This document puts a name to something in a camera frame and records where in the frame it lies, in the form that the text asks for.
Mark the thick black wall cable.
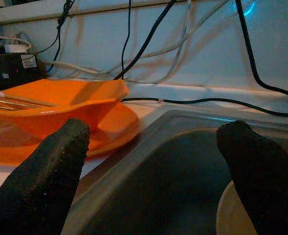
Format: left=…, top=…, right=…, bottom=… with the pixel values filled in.
left=235, top=0, right=288, bottom=100

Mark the orange plastic plate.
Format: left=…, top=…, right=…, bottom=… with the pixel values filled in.
left=0, top=102, right=140, bottom=167

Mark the thin black wall cable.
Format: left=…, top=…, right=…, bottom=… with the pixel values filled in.
left=121, top=0, right=133, bottom=80

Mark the white plug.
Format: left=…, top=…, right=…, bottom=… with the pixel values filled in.
left=3, top=44, right=29, bottom=53

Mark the black power adapter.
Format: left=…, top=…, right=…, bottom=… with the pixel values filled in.
left=0, top=46, right=48, bottom=90

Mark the black countertop cable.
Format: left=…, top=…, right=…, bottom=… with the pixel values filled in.
left=121, top=97, right=288, bottom=118

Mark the orange plastic bowl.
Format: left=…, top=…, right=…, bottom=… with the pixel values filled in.
left=0, top=78, right=130, bottom=140

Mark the stainless steel sink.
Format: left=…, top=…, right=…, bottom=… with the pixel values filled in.
left=60, top=109, right=288, bottom=235

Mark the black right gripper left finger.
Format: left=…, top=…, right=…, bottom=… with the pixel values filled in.
left=0, top=118, right=90, bottom=235

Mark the knotted black wall cable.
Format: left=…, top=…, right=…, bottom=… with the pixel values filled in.
left=36, top=0, right=74, bottom=72

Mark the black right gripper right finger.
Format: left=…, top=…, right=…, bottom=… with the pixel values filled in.
left=216, top=120, right=288, bottom=235

